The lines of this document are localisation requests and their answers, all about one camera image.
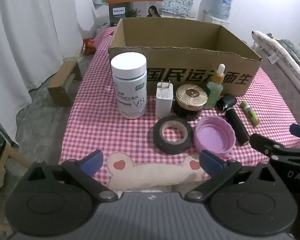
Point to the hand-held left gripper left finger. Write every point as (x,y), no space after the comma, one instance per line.
(93,163)

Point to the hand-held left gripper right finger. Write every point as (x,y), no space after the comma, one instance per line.
(211,163)

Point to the purple plastic lid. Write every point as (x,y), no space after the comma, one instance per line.
(215,137)

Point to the green lip balm stick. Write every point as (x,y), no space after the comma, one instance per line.
(250,113)

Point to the black lipstick tube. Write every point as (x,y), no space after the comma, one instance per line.
(236,125)

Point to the black tape roll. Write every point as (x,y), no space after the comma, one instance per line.
(157,140)

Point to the small black glossy case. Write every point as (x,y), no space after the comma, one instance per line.
(227,102)

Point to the green dropper bottle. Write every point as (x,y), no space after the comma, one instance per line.
(214,92)

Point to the gold-lidded dark jar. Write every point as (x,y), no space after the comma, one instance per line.
(191,95)

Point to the white charger plug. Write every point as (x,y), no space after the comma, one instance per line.
(164,102)

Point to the white supplement bottle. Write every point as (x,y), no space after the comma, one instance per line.
(128,85)

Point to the brown cardboard box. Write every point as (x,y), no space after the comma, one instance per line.
(180,57)

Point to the grey-brown padded sofa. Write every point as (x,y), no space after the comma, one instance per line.
(280,85)

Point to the dark green cloth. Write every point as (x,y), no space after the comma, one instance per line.
(293,52)

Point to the small wooden stool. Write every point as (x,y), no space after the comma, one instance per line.
(62,85)

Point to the white fleece blanket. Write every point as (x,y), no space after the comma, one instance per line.
(270,43)

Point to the red snack packet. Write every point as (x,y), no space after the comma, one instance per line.
(88,45)

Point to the white water dispenser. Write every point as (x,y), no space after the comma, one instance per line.
(216,21)

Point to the white curtain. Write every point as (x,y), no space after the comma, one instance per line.
(27,42)

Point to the blue water jug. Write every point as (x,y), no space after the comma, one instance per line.
(221,2)

